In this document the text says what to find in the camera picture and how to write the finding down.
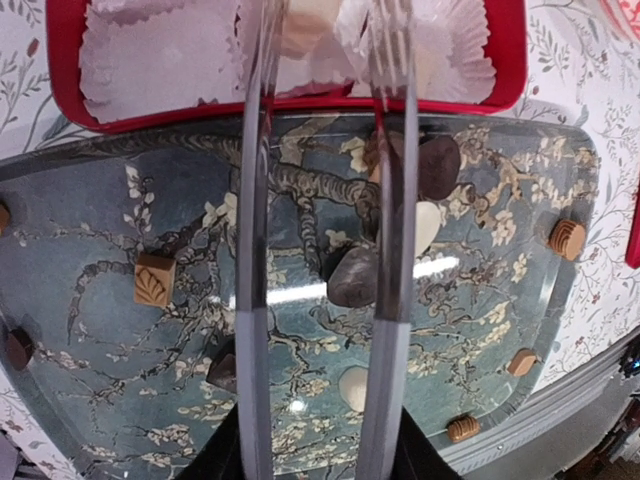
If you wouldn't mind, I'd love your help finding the dark oval chocolate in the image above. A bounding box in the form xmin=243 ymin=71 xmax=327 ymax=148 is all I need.
xmin=327 ymin=247 xmax=378 ymax=308
xmin=418 ymin=136 xmax=461 ymax=201

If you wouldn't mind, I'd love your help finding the white oval chocolate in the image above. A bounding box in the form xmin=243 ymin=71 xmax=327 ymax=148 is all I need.
xmin=414 ymin=201 xmax=441 ymax=257

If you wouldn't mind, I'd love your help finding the dark square chocolate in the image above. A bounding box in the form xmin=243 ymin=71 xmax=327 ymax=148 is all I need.
xmin=206 ymin=342 xmax=237 ymax=394

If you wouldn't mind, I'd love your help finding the white rectangular chocolate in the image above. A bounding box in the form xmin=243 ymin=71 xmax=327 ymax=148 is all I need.
xmin=282 ymin=0 xmax=342 ymax=58
xmin=415 ymin=45 xmax=442 ymax=99

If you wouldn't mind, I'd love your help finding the silver tongs white handle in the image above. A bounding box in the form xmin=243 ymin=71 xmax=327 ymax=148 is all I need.
xmin=234 ymin=0 xmax=421 ymax=480

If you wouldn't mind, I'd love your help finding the caramel chocolate top centre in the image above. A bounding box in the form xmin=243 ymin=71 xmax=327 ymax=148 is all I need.
xmin=363 ymin=136 xmax=380 ymax=184

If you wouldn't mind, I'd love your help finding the dark oval chocolate top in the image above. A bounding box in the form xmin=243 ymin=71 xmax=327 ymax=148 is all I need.
xmin=418 ymin=136 xmax=461 ymax=201

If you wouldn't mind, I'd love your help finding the white teardrop chocolate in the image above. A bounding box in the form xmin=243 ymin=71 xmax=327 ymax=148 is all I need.
xmin=338 ymin=366 xmax=368 ymax=413

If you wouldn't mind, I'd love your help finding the square caramel leaf chocolate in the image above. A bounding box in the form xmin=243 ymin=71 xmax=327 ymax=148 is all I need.
xmin=134 ymin=253 xmax=176 ymax=308

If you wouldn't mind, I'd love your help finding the caramel square chocolate right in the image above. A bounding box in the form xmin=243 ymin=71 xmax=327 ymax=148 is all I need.
xmin=507 ymin=348 xmax=537 ymax=377

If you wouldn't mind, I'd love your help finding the caramel log chocolate bottom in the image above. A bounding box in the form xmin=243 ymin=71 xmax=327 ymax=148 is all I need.
xmin=446 ymin=414 xmax=481 ymax=443

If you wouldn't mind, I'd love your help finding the round ridged caramel chocolate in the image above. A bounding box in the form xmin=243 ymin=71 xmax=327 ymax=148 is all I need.
xmin=548 ymin=219 xmax=586 ymax=261

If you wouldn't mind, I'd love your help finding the red chocolate box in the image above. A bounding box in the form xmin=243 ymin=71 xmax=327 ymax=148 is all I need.
xmin=45 ymin=0 xmax=527 ymax=134

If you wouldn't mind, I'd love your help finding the round caramel chocolate top-left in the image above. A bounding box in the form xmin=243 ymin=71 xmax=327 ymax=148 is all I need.
xmin=0 ymin=203 xmax=11 ymax=235

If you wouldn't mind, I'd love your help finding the small dark chocolate left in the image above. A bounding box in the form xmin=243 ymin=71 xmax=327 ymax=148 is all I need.
xmin=5 ymin=328 xmax=34 ymax=371

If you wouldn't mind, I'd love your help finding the blue floral glass tray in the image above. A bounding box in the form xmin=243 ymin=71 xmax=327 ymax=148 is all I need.
xmin=1 ymin=115 xmax=599 ymax=479

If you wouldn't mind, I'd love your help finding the white paper cups liner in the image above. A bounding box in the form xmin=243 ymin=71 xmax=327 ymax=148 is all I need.
xmin=79 ymin=1 xmax=496 ymax=124

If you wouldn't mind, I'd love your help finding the red box lid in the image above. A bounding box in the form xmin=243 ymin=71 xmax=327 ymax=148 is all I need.
xmin=625 ymin=198 xmax=640 ymax=269

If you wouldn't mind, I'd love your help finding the red patterned small bowl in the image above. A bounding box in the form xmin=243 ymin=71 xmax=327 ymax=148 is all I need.
xmin=601 ymin=0 xmax=639 ymax=39

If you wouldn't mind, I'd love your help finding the aluminium front rail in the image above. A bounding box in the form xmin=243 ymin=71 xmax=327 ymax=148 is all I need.
xmin=440 ymin=338 xmax=639 ymax=479

